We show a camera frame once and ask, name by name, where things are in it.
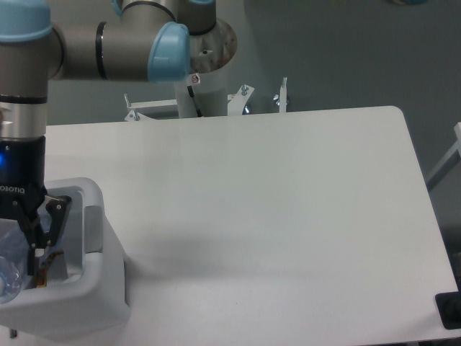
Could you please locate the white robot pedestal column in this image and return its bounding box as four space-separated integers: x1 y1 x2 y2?
174 19 238 118

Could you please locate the colourful snack wrapper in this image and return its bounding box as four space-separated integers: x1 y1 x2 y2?
34 251 63 288

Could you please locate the black cable on pedestal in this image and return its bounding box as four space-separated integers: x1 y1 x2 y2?
186 81 203 118

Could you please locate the white right pedestal bracket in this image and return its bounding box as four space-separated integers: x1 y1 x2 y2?
273 76 288 113

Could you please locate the white frame at right edge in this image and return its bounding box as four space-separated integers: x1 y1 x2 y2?
426 122 460 191

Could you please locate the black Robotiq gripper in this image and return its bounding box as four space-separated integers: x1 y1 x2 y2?
1 136 72 276

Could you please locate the clear plastic bottle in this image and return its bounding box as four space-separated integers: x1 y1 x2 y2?
1 220 50 304

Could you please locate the white pedestal bracket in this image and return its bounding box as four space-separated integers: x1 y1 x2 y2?
228 84 255 116
124 94 178 122
273 76 288 113

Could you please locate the white left pedestal bracket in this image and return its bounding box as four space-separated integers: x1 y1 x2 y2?
124 94 178 122

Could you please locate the white plastic trash can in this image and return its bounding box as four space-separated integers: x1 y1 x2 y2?
1 177 130 339

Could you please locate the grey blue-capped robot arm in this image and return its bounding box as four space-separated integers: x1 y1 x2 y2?
1 1 217 275

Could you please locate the white middle pedestal bracket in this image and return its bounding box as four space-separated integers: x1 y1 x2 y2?
228 84 255 116

